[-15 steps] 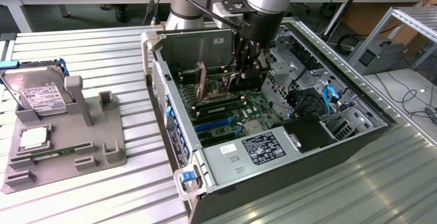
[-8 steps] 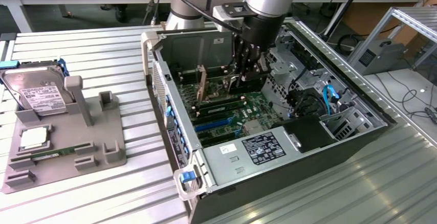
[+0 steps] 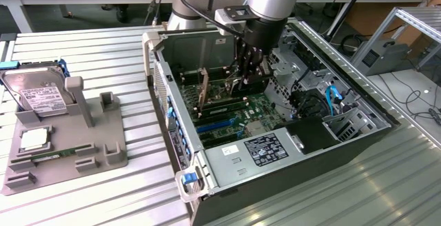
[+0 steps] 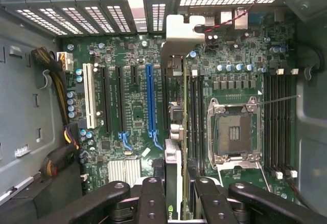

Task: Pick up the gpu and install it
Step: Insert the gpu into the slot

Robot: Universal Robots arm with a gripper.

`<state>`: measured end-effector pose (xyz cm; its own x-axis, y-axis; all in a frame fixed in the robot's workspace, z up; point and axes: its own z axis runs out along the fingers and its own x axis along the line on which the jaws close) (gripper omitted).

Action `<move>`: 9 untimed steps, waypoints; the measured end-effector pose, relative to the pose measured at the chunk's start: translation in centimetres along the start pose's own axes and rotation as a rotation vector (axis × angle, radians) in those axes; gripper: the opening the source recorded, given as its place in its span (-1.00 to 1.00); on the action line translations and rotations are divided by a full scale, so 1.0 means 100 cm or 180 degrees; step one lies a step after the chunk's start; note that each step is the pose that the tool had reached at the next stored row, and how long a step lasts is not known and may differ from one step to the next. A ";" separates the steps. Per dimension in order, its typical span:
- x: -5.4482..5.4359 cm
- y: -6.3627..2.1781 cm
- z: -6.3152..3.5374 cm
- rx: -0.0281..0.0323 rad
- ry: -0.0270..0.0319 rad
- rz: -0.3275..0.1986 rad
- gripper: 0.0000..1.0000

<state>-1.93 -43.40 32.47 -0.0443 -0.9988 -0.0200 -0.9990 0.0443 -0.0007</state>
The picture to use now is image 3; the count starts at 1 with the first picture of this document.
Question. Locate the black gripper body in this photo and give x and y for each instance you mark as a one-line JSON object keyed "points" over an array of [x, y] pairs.
{"points": [[265, 35]]}

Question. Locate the graphics card with metal bracket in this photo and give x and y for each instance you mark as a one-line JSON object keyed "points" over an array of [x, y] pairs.
{"points": [[203, 89]]}

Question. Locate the silver perforated drive cage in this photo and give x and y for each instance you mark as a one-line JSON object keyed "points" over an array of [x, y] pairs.
{"points": [[293, 68]]}

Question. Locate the green motherboard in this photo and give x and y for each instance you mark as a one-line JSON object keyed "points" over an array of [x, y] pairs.
{"points": [[254, 107]]}

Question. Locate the silver chipset heatsink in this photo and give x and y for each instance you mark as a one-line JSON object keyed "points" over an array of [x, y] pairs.
{"points": [[254, 128]]}

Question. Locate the black tripod pole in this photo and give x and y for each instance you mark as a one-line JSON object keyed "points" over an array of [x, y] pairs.
{"points": [[346, 9]]}

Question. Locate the blue expansion slot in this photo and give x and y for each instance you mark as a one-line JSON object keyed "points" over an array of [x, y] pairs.
{"points": [[213, 126]]}

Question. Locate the black expansion slot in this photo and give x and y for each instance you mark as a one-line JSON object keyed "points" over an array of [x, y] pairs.
{"points": [[217, 138]]}

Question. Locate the black plastic shroud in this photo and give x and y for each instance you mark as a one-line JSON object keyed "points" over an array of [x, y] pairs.
{"points": [[310, 135]]}

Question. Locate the grey computer tower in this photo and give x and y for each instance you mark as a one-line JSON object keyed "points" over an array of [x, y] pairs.
{"points": [[389, 58]]}

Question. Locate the grey disk bay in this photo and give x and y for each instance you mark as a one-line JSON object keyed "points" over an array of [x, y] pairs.
{"points": [[344, 130]]}

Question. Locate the grey power supply unit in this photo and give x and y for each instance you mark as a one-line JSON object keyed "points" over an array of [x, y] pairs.
{"points": [[227, 169]]}

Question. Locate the grey metal box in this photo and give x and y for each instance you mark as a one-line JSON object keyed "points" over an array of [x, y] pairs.
{"points": [[418, 17]]}

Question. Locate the open black PC case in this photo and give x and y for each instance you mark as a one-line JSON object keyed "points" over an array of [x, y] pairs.
{"points": [[310, 174]]}

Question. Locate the blue case latch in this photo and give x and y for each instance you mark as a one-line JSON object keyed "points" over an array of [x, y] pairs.
{"points": [[189, 179]]}

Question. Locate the silver hard disk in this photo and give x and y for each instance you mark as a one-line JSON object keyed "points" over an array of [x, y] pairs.
{"points": [[42, 94]]}

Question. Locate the blue disk caddy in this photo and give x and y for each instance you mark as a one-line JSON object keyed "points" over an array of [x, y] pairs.
{"points": [[8, 64]]}

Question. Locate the green RAM stick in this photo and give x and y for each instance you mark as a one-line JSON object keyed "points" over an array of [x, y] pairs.
{"points": [[51, 156]]}

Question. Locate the grey parts rack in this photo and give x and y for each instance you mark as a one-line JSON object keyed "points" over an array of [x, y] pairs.
{"points": [[58, 164]]}

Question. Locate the silver CPU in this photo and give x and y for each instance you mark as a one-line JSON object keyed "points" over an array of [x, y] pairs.
{"points": [[32, 138]]}

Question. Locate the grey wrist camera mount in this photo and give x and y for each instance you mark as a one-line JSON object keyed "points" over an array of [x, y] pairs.
{"points": [[227, 22]]}

